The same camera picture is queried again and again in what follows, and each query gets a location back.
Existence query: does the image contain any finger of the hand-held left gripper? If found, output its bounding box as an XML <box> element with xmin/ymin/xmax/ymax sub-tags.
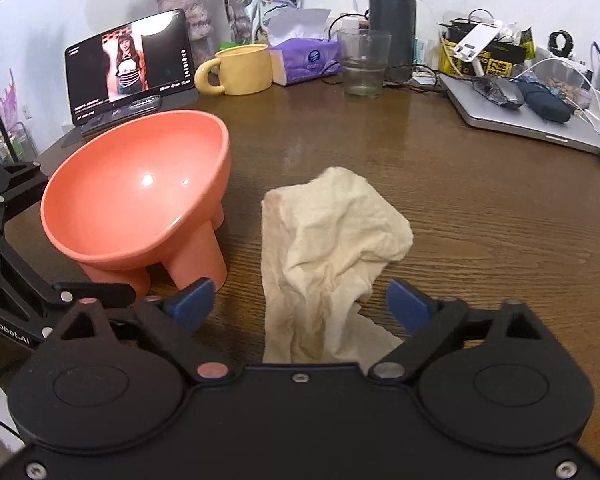
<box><xmin>0</xmin><ymin>161</ymin><xmax>49</xmax><ymax>227</ymax></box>
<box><xmin>0</xmin><ymin>234</ymin><xmax>137</xmax><ymax>311</ymax></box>

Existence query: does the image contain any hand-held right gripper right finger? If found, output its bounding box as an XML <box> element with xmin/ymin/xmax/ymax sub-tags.
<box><xmin>367</xmin><ymin>277</ymin><xmax>563</xmax><ymax>385</ymax></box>

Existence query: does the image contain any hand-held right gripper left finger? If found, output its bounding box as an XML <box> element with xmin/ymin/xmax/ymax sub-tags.
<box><xmin>45</xmin><ymin>277</ymin><xmax>233</xmax><ymax>385</ymax></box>

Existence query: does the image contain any orange footed bowl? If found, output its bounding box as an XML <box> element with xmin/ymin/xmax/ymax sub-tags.
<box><xmin>41</xmin><ymin>110</ymin><xmax>231</xmax><ymax>297</ymax></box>

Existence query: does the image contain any beige cloth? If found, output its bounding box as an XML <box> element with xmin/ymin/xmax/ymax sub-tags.
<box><xmin>260</xmin><ymin>166</ymin><xmax>414</xmax><ymax>364</ymax></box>

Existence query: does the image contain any storage rack with colourful things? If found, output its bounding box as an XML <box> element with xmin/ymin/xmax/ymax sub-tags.
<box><xmin>0</xmin><ymin>67</ymin><xmax>36</xmax><ymax>166</ymax></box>

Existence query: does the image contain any grey tablet folio cover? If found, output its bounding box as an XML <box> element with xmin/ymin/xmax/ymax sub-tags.
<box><xmin>60</xmin><ymin>87</ymin><xmax>201</xmax><ymax>148</ymax></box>

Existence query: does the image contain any black tablet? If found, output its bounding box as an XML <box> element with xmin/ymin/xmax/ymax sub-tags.
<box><xmin>64</xmin><ymin>8</ymin><xmax>197</xmax><ymax>128</ymax></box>

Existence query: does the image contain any silver laptop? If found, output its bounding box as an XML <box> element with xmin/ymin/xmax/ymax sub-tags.
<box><xmin>440</xmin><ymin>74</ymin><xmax>600</xmax><ymax>155</ymax></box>

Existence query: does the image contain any mottled pink vase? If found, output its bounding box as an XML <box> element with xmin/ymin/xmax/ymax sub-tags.
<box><xmin>153</xmin><ymin>0</ymin><xmax>216</xmax><ymax>63</ymax></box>

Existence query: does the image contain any clear drinking glass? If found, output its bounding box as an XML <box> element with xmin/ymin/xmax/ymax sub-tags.
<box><xmin>336</xmin><ymin>29</ymin><xmax>392</xmax><ymax>99</ymax></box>

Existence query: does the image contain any yellow mug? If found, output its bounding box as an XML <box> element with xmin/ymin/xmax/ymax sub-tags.
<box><xmin>195</xmin><ymin>43</ymin><xmax>273</xmax><ymax>97</ymax></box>

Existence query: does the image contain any grey computer mouse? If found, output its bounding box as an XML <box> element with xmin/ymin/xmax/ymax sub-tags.
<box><xmin>492</xmin><ymin>80</ymin><xmax>525</xmax><ymax>110</ymax></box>

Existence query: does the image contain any dark blue pouch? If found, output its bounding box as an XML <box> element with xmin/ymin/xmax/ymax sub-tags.
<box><xmin>515</xmin><ymin>80</ymin><xmax>573</xmax><ymax>123</ymax></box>

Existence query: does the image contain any yellow and black box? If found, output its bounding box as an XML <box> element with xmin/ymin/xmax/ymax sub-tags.
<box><xmin>440</xmin><ymin>25</ymin><xmax>537</xmax><ymax>78</ymax></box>

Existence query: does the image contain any purple tissue box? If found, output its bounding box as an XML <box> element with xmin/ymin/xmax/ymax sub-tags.
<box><xmin>269</xmin><ymin>8</ymin><xmax>342</xmax><ymax>86</ymax></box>

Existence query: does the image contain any white power bank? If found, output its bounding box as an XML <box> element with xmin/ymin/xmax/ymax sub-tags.
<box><xmin>450</xmin><ymin>22</ymin><xmax>501</xmax><ymax>63</ymax></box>

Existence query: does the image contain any clear plastic box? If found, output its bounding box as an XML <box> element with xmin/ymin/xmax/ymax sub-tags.
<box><xmin>530</xmin><ymin>47</ymin><xmax>596</xmax><ymax>111</ymax></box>

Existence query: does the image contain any silver foil bag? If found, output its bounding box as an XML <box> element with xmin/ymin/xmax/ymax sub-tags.
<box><xmin>220</xmin><ymin>0</ymin><xmax>303</xmax><ymax>45</ymax></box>

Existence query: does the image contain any black cylindrical speaker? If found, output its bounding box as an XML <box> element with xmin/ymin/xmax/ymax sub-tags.
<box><xmin>368</xmin><ymin>0</ymin><xmax>418</xmax><ymax>85</ymax></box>

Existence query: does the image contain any black wristwatch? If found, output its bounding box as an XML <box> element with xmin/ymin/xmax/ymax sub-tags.
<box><xmin>547</xmin><ymin>31</ymin><xmax>573</xmax><ymax>56</ymax></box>

